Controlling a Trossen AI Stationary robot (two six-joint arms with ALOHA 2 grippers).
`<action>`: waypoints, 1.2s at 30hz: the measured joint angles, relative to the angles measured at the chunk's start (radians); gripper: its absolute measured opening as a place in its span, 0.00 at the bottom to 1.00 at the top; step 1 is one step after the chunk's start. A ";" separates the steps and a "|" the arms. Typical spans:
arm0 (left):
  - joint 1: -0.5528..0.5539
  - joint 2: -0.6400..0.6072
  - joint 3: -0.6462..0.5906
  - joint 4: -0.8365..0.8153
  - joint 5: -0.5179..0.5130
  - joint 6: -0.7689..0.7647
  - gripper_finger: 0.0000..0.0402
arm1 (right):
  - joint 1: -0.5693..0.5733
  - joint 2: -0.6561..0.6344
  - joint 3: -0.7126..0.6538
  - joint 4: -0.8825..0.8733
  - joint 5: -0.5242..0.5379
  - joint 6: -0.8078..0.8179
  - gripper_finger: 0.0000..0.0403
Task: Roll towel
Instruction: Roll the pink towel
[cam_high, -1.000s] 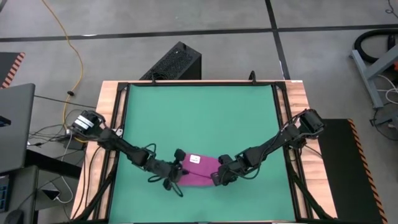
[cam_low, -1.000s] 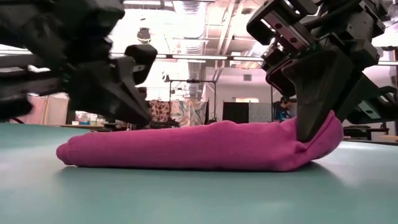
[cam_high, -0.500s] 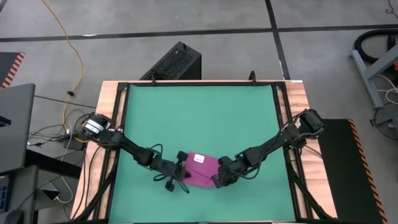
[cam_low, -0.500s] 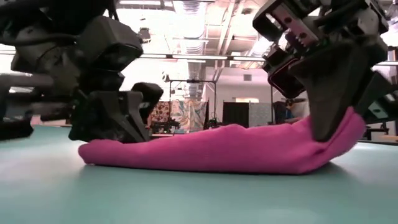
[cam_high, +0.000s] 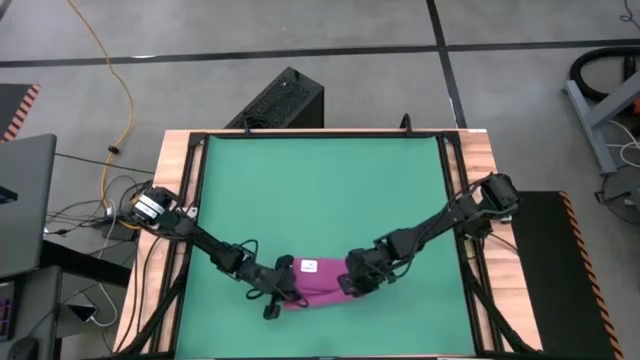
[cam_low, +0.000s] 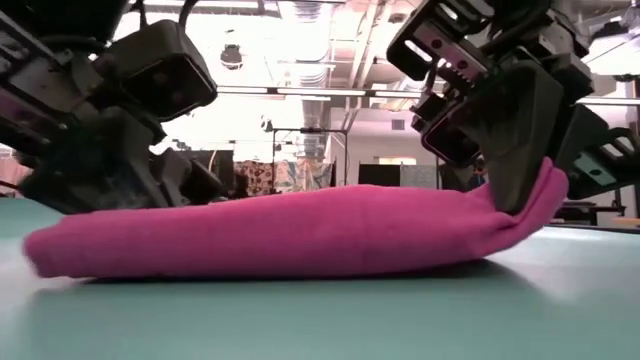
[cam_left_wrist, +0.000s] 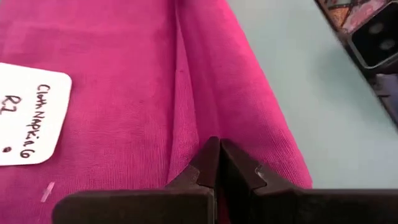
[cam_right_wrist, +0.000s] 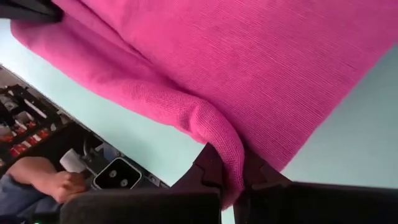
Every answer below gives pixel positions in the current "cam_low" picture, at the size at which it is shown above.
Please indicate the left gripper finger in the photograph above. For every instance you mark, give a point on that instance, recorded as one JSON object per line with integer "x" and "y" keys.
{"x": 100, "y": 175}
{"x": 190, "y": 182}

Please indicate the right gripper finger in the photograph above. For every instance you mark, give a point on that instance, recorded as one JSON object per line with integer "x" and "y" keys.
{"x": 520, "y": 130}
{"x": 582, "y": 137}

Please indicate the pink towel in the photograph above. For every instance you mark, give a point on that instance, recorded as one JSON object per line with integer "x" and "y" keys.
{"x": 300, "y": 230}

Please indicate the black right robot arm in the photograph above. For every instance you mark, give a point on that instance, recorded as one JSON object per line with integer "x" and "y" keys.
{"x": 525, "y": 10}

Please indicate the black computer monitor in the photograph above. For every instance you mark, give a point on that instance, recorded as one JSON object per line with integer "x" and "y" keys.
{"x": 222, "y": 165}

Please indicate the floral patterned cloth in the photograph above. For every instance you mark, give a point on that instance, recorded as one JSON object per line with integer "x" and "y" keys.
{"x": 255, "y": 177}

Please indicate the black desk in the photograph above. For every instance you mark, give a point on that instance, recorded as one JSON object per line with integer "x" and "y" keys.
{"x": 575, "y": 210}

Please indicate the pink curtain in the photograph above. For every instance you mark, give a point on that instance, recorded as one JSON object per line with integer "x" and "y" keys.
{"x": 12, "y": 172}

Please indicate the round black ceiling fixture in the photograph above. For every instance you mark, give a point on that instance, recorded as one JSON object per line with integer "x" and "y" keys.
{"x": 231, "y": 56}

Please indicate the long ceiling light strip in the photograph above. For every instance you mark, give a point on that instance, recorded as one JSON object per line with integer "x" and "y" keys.
{"x": 320, "y": 92}

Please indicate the black partition panel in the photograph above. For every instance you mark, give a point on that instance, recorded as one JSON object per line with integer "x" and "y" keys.
{"x": 379, "y": 175}

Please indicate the teal green table mat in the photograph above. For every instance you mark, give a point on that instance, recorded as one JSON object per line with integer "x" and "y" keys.
{"x": 320, "y": 325}

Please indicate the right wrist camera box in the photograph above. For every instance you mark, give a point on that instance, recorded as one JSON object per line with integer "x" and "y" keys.
{"x": 447, "y": 140}

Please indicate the black metal rig frame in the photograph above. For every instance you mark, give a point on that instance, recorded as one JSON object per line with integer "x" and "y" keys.
{"x": 310, "y": 131}

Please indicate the wide silver ventilation duct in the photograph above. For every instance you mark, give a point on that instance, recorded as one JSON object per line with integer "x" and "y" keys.
{"x": 306, "y": 30}

